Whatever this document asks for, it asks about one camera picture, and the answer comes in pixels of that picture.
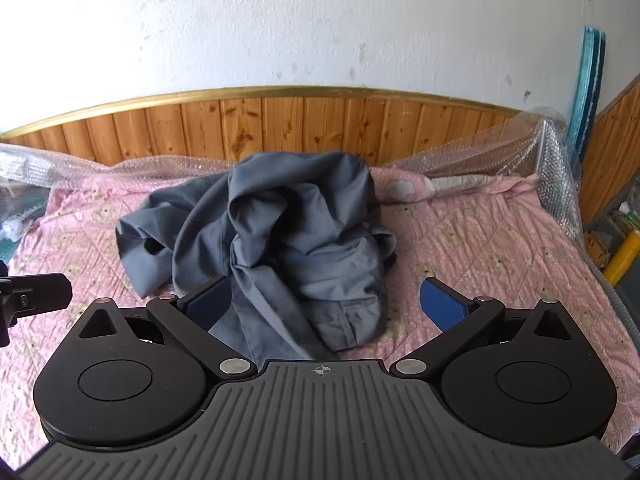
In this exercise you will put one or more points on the yellow container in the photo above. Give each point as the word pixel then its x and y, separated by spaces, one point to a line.
pixel 625 257

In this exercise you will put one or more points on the wooden wall panel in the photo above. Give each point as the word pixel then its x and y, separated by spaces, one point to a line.
pixel 610 160

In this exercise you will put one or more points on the dark storage crate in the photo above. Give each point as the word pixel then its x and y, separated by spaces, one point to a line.
pixel 607 240

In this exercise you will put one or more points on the pink pillow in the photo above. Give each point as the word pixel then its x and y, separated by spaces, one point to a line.
pixel 400 187

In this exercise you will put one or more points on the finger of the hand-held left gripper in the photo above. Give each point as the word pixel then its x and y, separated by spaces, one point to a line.
pixel 40 292

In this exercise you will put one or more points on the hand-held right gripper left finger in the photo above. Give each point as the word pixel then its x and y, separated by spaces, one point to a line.
pixel 210 305

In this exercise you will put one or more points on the beige pillow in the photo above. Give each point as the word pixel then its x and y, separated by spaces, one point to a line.
pixel 475 182

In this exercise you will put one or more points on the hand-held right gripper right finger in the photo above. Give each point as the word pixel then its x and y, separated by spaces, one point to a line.
pixel 440 305

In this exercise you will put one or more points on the pink bear-print blanket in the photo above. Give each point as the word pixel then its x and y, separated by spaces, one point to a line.
pixel 500 260

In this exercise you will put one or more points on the bubble wrap sheet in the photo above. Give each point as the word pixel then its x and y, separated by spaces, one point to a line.
pixel 500 155

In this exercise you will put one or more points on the grey pants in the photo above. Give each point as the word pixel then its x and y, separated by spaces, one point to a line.
pixel 300 240

